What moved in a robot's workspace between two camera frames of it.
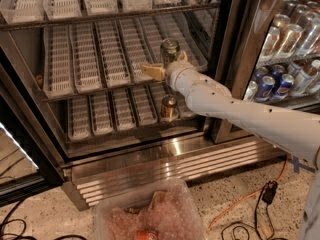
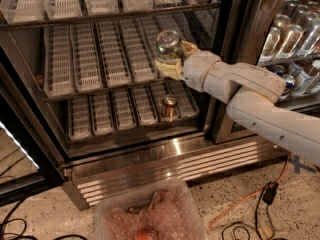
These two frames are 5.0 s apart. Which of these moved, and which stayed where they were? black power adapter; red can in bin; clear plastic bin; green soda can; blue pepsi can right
Moved: green soda can
Stayed: red can in bin; black power adapter; clear plastic bin; blue pepsi can right
